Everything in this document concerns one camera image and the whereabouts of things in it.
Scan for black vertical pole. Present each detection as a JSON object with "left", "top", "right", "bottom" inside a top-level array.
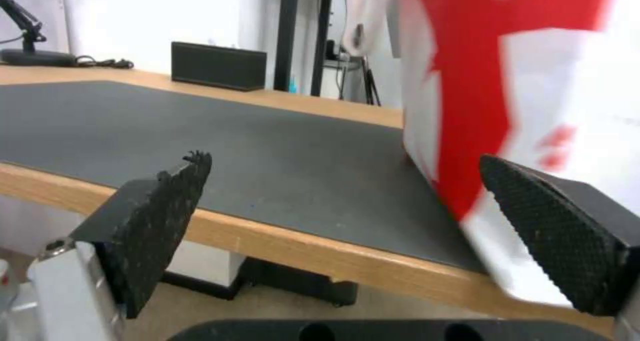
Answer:
[{"left": 272, "top": 0, "right": 335, "bottom": 97}]

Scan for dark grey desk mat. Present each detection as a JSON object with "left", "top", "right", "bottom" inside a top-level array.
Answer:
[{"left": 0, "top": 80, "right": 489, "bottom": 274}]

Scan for black desk base foot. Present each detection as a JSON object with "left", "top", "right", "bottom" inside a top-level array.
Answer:
[{"left": 160, "top": 257, "right": 360, "bottom": 307}]

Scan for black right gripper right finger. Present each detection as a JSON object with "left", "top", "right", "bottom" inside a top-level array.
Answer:
[{"left": 478, "top": 154, "right": 640, "bottom": 341}]

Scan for white desk leg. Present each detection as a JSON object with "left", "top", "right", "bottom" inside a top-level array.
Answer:
[{"left": 169, "top": 245, "right": 246, "bottom": 286}]

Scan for black rectangular speaker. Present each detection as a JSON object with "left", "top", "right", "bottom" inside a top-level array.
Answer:
[{"left": 170, "top": 40, "right": 268, "bottom": 93}]

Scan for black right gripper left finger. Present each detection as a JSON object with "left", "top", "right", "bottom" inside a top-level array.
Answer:
[{"left": 27, "top": 150, "right": 213, "bottom": 341}]

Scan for red and white takeout bag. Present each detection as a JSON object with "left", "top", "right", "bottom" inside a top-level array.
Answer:
[{"left": 346, "top": 0, "right": 640, "bottom": 306}]

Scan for black desk lamp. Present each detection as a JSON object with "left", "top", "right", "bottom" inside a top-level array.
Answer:
[{"left": 0, "top": 0, "right": 77, "bottom": 67}]

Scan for black lamp cable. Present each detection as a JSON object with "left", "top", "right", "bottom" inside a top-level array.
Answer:
[{"left": 73, "top": 55, "right": 135, "bottom": 70}]

